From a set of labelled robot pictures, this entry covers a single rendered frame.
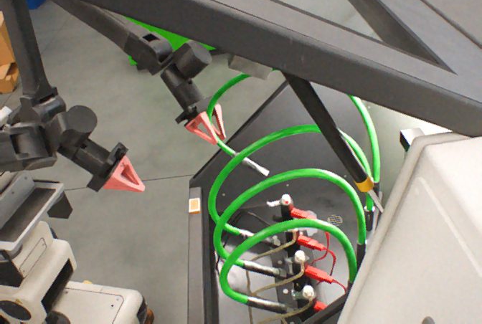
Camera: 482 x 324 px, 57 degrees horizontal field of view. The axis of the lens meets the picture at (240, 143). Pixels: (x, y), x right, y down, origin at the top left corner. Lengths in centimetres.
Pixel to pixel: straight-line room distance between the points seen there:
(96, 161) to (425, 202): 64
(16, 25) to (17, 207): 49
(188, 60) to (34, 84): 49
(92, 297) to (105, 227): 76
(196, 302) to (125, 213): 176
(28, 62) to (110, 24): 30
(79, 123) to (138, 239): 181
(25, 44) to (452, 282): 112
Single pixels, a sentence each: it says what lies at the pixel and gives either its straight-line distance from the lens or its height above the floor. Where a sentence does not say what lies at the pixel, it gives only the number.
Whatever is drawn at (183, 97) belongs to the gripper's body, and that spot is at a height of 134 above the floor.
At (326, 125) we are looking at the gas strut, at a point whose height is 156.
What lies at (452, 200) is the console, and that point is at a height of 154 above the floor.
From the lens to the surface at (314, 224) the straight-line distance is 71.
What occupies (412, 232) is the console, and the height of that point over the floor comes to 148.
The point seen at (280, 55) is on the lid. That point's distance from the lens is 39.
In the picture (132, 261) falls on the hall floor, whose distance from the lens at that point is 253.
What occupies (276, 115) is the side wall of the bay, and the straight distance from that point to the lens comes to 124.
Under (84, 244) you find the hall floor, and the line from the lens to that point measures 274.
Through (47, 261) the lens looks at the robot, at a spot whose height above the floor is 80.
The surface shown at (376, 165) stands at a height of 120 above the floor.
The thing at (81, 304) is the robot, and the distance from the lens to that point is 210.
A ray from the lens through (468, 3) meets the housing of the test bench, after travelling 97.
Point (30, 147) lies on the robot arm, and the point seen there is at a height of 140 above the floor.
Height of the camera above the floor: 184
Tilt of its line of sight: 36 degrees down
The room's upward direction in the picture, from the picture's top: 9 degrees counter-clockwise
